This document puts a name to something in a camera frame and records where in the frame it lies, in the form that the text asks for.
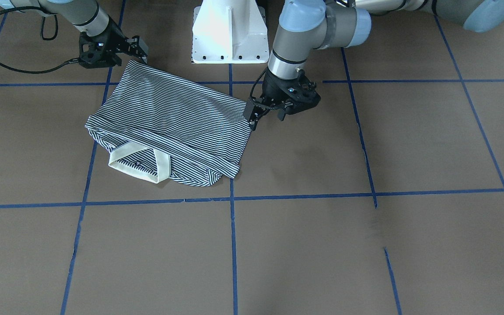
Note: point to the striped polo shirt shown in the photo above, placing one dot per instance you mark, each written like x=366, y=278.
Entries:
x=157, y=126

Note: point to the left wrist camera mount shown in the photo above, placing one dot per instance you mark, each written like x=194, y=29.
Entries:
x=298, y=94

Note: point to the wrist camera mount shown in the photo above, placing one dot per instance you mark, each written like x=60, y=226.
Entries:
x=93, y=55
x=298, y=94

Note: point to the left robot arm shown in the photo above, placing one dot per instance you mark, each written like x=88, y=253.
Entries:
x=306, y=25

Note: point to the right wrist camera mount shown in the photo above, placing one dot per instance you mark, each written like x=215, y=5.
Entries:
x=93, y=55

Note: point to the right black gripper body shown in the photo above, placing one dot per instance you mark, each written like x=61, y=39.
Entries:
x=114, y=36

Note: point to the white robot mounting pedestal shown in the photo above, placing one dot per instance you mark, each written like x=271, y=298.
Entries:
x=229, y=32

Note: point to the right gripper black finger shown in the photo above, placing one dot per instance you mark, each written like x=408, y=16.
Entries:
x=138, y=48

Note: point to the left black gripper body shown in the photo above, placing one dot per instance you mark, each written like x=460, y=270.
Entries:
x=272, y=89

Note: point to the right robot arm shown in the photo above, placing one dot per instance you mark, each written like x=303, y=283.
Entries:
x=82, y=14

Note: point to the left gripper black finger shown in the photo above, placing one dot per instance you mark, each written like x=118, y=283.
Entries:
x=254, y=110

